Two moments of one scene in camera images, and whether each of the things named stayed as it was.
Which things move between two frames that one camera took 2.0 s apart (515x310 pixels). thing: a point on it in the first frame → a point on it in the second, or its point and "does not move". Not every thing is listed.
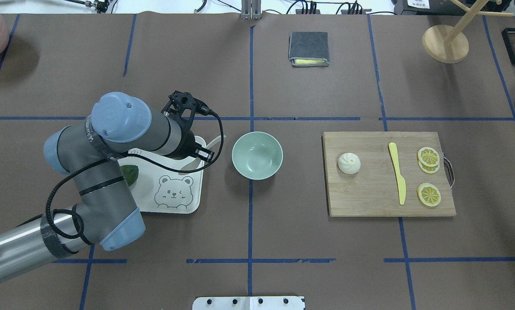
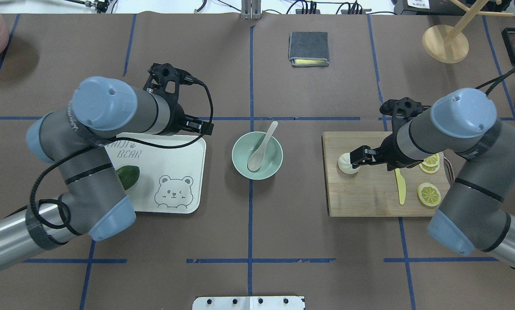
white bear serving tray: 158,189 does not move
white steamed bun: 349,163 does not move
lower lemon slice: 429,194 does not move
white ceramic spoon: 199,163 → 255,160
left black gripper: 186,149 → 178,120
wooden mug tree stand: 448,44 does not move
